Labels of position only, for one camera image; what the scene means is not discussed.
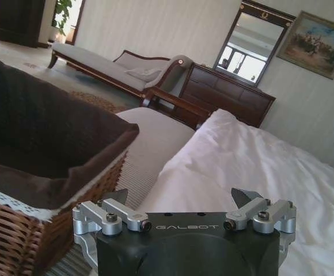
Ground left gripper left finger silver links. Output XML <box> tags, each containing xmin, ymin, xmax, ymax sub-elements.
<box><xmin>72</xmin><ymin>188</ymin><xmax>151</xmax><ymax>269</ymax></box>

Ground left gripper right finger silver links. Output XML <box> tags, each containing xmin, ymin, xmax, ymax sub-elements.
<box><xmin>225</xmin><ymin>187</ymin><xmax>297</xmax><ymax>263</ymax></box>

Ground white bed duvet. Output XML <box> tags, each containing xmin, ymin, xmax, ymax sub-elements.
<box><xmin>139</xmin><ymin>108</ymin><xmax>334</xmax><ymax>276</ymax></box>

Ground beige striped bed bench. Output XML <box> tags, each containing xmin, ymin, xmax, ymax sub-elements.
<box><xmin>58</xmin><ymin>108</ymin><xmax>196</xmax><ymax>276</ymax></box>

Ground wicker basket with brown liner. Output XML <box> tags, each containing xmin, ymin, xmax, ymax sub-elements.
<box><xmin>0</xmin><ymin>55</ymin><xmax>140</xmax><ymax>276</ymax></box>

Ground dark wooden dresser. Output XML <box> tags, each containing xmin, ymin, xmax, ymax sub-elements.
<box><xmin>154</xmin><ymin>63</ymin><xmax>276</xmax><ymax>129</ymax></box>

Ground grey cushion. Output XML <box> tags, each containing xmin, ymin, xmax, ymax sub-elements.
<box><xmin>126</xmin><ymin>68</ymin><xmax>164</xmax><ymax>82</ymax></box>

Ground framed landscape painting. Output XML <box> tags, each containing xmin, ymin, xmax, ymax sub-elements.
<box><xmin>275</xmin><ymin>10</ymin><xmax>334</xmax><ymax>81</ymax></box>

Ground green potted plant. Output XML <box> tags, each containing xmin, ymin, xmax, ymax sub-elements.
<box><xmin>52</xmin><ymin>0</ymin><xmax>73</xmax><ymax>37</ymax></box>

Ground dark wooden door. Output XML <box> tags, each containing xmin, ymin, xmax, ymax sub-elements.
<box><xmin>0</xmin><ymin>0</ymin><xmax>47</xmax><ymax>49</ymax></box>

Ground grey chaise longue wooden frame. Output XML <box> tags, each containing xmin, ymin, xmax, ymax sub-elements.
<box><xmin>47</xmin><ymin>42</ymin><xmax>195</xmax><ymax>108</ymax></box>

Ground dark framed wall mirror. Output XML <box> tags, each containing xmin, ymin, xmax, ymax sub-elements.
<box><xmin>212</xmin><ymin>1</ymin><xmax>297</xmax><ymax>87</ymax></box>

